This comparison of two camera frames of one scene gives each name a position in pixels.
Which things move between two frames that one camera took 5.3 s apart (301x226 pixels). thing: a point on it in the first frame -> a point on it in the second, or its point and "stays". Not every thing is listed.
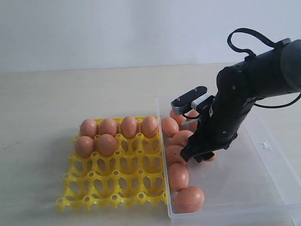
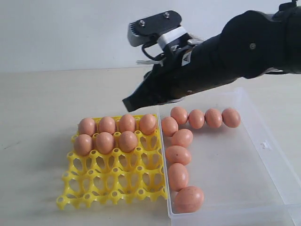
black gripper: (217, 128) -> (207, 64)
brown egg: (172, 153) stays
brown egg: (188, 200) stays
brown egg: (170, 126) stays
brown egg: (211, 161) -> (128, 141)
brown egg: (178, 175) stays
